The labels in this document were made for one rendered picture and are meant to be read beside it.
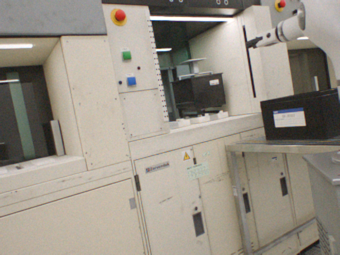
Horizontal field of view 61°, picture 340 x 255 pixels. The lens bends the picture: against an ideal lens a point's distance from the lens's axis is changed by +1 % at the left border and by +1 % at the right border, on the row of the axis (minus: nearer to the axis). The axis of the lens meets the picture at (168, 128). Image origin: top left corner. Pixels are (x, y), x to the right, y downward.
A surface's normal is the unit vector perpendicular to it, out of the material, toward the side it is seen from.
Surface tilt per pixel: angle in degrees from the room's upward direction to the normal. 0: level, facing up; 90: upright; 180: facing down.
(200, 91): 94
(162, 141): 90
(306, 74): 90
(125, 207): 90
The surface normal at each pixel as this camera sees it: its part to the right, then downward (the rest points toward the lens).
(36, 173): 0.52, -0.04
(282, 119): -0.85, 0.18
